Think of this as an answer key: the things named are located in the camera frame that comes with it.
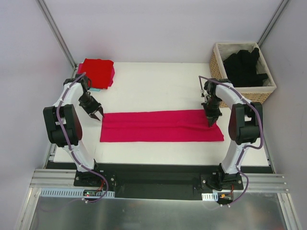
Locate magenta t shirt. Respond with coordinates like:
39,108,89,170
100,110,224,142

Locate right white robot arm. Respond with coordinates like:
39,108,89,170
201,79,264,191

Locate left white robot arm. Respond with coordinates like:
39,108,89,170
43,73,106,186

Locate folded teal t shirt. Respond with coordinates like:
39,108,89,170
89,88,101,92

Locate folded red t shirt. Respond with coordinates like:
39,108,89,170
81,58,114,89

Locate black clothes in basket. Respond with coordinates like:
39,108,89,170
223,48,269,87

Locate wicker basket with liner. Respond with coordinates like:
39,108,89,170
209,42,276,103

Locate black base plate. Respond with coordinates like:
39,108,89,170
73,163,243,200

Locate aluminium front rail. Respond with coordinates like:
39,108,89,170
30,169,290,193

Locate right slotted cable duct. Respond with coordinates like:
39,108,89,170
201,193,233,201

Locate slotted cable duct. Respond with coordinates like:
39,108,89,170
40,188,115,199
201,193,233,201

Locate left slotted cable duct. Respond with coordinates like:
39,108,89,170
40,188,115,199

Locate left aluminium frame post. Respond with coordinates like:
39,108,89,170
36,0,77,70

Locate aluminium frame post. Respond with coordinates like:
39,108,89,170
36,0,77,70
257,0,291,47

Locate right aluminium frame post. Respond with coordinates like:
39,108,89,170
257,0,291,47

